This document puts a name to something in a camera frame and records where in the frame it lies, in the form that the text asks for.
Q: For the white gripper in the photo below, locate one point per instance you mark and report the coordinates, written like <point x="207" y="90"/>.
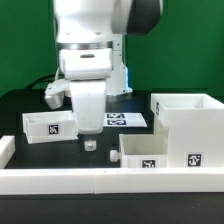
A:
<point x="87" y="71"/>

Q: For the white drawer tray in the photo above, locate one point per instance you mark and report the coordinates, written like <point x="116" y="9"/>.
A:
<point x="49" y="126"/>
<point x="141" y="151"/>

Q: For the white front drawer tray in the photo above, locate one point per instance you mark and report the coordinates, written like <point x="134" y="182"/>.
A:
<point x="141" y="151"/>

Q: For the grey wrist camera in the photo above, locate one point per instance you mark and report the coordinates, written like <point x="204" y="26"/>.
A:
<point x="55" y="93"/>

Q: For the white fiducial marker sheet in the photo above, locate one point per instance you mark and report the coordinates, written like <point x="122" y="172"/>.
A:
<point x="124" y="120"/>

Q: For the white rear drawer tray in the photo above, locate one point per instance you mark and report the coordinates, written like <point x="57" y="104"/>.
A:
<point x="49" y="126"/>

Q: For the white U-shaped fence wall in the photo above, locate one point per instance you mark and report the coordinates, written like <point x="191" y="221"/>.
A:
<point x="103" y="180"/>

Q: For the white drawer cabinet box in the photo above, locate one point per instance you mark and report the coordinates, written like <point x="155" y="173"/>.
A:
<point x="194" y="127"/>

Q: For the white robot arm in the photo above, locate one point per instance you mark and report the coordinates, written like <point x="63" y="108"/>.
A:
<point x="89" y="39"/>

